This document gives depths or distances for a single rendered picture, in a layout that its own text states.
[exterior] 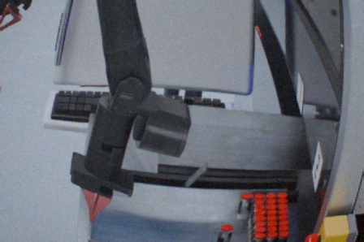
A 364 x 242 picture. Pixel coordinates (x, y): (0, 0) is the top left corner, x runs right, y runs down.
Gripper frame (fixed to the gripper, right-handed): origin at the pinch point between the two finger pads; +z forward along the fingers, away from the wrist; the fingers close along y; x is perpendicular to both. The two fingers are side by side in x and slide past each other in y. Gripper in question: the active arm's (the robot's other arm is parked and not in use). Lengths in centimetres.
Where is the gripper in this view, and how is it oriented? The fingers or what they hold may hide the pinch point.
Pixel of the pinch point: (92, 216)
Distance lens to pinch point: 146.3
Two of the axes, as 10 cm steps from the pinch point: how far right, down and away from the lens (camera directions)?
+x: -0.1, -3.7, 9.3
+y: 9.6, 2.7, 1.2
